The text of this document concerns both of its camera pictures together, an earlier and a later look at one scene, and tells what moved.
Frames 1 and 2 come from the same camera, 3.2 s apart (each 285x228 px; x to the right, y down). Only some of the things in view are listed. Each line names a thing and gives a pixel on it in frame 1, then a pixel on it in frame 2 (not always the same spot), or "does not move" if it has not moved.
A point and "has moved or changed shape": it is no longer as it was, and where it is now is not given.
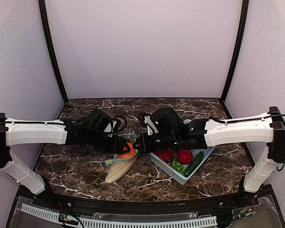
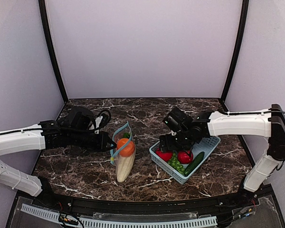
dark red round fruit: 185,156 does not move
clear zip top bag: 121,163 has moved or changed shape
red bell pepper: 165,155 does not move
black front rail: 108,206 does not move
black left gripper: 120,144 to 103,140
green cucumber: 194,164 does not move
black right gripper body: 143,143 to 167,143
